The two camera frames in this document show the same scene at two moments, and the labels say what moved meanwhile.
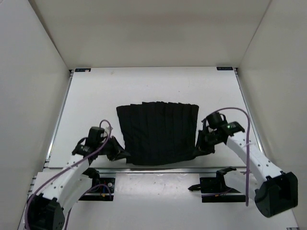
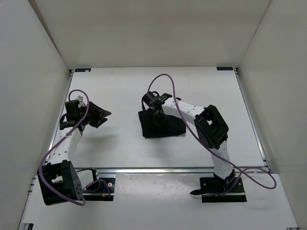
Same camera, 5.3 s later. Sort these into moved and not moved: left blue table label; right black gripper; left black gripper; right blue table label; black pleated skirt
Moved: left black gripper; right black gripper; black pleated skirt
Not moved: left blue table label; right blue table label
